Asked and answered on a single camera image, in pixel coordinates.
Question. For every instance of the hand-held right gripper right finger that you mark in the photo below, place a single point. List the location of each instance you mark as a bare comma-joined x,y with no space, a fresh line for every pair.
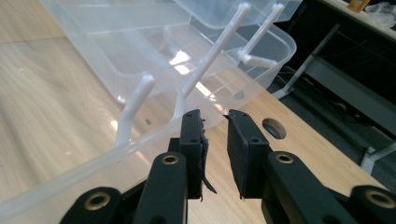
246,155

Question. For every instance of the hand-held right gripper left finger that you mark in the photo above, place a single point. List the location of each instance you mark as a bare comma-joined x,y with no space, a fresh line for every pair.
191,146

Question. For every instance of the clear plastic storage box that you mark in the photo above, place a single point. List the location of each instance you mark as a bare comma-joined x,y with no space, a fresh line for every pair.
124,46

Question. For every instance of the pale background desk top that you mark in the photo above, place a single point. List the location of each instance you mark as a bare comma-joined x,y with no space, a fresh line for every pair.
364,21

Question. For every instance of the yellow object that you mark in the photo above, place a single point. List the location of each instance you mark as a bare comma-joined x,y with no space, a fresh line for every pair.
358,4

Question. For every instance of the crumpled white plastic wrap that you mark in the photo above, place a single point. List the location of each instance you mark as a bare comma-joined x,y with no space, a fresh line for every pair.
381,14

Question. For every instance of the grey metal desk frame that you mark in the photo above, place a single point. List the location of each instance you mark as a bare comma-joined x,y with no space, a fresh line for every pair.
342,90

